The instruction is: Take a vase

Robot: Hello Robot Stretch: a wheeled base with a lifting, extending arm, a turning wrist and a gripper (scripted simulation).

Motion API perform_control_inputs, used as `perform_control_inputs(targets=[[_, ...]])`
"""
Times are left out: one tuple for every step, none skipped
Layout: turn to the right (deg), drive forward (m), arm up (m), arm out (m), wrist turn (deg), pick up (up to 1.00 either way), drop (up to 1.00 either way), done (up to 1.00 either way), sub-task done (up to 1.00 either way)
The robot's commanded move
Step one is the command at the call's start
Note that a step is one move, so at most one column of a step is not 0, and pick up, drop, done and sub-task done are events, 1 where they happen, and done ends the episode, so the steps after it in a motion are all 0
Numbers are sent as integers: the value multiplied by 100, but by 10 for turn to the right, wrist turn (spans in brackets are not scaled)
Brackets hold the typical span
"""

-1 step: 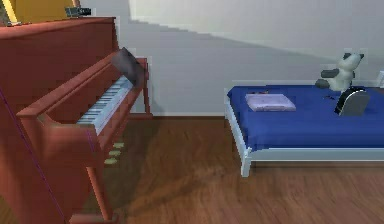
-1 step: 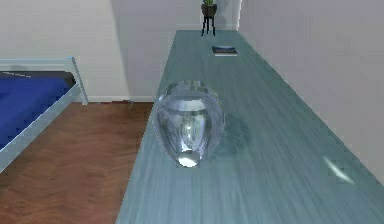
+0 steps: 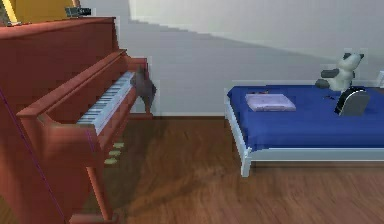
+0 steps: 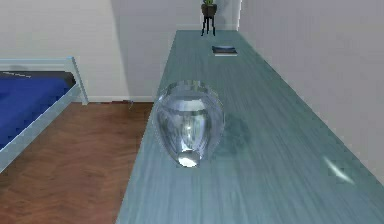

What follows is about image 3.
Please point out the small dark grey box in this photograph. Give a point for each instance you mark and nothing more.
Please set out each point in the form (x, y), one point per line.
(77, 12)

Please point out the white and grey plush bear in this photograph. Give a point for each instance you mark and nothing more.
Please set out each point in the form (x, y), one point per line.
(343, 75)

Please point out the white pillow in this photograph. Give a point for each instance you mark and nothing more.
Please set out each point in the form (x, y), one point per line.
(380, 79)

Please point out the pale lilac flat book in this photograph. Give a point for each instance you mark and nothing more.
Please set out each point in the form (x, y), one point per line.
(270, 102)

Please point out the small dark thin stick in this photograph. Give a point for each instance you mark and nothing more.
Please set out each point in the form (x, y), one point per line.
(258, 91)

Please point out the red-brown upright piano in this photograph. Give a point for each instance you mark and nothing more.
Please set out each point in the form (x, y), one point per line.
(50, 83)

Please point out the yellow framed picture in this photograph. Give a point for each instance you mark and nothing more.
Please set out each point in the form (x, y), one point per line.
(36, 9)

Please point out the white bed with blue cover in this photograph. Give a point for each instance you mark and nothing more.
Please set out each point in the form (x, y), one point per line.
(300, 130)

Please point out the black and grey open laptop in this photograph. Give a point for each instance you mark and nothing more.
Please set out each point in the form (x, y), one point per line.
(355, 102)

